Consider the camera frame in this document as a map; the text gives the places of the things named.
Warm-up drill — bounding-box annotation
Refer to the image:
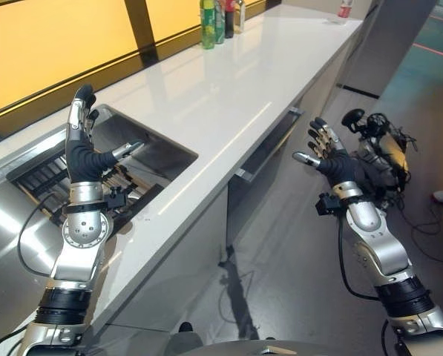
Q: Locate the grey tall cabinet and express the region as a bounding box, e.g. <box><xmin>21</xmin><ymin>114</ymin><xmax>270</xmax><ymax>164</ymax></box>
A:
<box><xmin>335</xmin><ymin>0</ymin><xmax>438</xmax><ymax>100</ymax></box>

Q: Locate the idle humanoid robot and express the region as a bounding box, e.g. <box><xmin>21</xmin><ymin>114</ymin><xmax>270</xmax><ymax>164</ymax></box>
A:
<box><xmin>341</xmin><ymin>108</ymin><xmax>419</xmax><ymax>211</ymax></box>

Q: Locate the yellow window dark frame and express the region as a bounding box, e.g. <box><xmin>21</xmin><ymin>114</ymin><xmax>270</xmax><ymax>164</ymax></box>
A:
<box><xmin>0</xmin><ymin>0</ymin><xmax>283</xmax><ymax>150</ymax></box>

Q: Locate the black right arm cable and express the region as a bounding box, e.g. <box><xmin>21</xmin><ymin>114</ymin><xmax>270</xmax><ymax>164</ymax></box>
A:
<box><xmin>337</xmin><ymin>220</ymin><xmax>381</xmax><ymax>302</ymax></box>

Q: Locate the grey built-in dishwasher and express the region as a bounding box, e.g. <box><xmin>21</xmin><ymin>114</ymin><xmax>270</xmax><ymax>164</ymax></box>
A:
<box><xmin>226</xmin><ymin>106</ymin><xmax>306</xmax><ymax>263</ymax></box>

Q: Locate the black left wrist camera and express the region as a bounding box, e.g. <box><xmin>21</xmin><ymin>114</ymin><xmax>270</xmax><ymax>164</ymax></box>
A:
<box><xmin>105</xmin><ymin>186</ymin><xmax>128</xmax><ymax>211</ymax></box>

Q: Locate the dark tall bottle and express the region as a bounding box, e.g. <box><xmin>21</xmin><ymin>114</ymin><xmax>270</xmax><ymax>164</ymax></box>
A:
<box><xmin>224</xmin><ymin>0</ymin><xmax>237</xmax><ymax>39</ymax></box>

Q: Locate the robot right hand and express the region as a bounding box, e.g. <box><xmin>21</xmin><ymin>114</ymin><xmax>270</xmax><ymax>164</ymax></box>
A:
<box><xmin>292</xmin><ymin>116</ymin><xmax>367</xmax><ymax>204</ymax></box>

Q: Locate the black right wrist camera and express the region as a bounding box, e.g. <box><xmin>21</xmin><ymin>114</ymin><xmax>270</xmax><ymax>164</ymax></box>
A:
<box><xmin>315</xmin><ymin>192</ymin><xmax>341</xmax><ymax>217</ymax></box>

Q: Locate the stainless steel sink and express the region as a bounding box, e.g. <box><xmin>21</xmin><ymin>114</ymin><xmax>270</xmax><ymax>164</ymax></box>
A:
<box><xmin>0</xmin><ymin>103</ymin><xmax>200</xmax><ymax>294</ymax></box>

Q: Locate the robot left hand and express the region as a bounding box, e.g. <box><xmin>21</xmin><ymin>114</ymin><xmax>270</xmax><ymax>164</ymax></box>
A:
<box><xmin>65</xmin><ymin>85</ymin><xmax>145</xmax><ymax>205</ymax></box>

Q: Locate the red labelled bottle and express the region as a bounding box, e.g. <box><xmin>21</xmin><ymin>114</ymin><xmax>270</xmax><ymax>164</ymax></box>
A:
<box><xmin>337</xmin><ymin>0</ymin><xmax>355</xmax><ymax>19</ymax></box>

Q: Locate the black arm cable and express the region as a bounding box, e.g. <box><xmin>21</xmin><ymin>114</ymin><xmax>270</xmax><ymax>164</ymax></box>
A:
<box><xmin>337</xmin><ymin>220</ymin><xmax>381</xmax><ymax>302</ymax></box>
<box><xmin>17</xmin><ymin>191</ymin><xmax>70</xmax><ymax>277</ymax></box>

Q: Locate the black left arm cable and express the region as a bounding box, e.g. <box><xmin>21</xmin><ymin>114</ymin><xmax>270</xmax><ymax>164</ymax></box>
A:
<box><xmin>17</xmin><ymin>191</ymin><xmax>70</xmax><ymax>277</ymax></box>

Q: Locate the robot torso silver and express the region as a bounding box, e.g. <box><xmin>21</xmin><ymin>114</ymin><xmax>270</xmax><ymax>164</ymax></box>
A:
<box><xmin>182</xmin><ymin>338</ymin><xmax>360</xmax><ymax>356</ymax></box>

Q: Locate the black floor cable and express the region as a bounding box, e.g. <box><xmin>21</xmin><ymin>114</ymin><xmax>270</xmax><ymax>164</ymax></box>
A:
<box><xmin>390</xmin><ymin>205</ymin><xmax>443</xmax><ymax>261</ymax></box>

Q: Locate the clear yellowish bottle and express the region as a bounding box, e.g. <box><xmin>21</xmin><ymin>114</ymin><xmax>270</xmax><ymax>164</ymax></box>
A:
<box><xmin>234</xmin><ymin>0</ymin><xmax>248</xmax><ymax>36</ymax></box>

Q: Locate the green labelled plastic bottle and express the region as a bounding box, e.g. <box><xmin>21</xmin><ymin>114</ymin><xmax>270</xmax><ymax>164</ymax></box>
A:
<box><xmin>200</xmin><ymin>0</ymin><xmax>217</xmax><ymax>50</ymax></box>

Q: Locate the dark slatted sink rack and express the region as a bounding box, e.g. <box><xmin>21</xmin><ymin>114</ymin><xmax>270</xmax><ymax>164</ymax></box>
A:
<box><xmin>7</xmin><ymin>147</ymin><xmax>165</xmax><ymax>228</ymax></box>

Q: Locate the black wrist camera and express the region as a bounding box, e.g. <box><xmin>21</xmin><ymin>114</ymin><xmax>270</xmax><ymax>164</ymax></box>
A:
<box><xmin>315</xmin><ymin>192</ymin><xmax>341</xmax><ymax>217</ymax></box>
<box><xmin>105</xmin><ymin>186</ymin><xmax>128</xmax><ymax>211</ymax></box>

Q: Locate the green bottle white label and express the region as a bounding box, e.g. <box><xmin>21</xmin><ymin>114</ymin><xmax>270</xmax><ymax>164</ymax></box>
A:
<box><xmin>213</xmin><ymin>0</ymin><xmax>226</xmax><ymax>45</ymax></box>

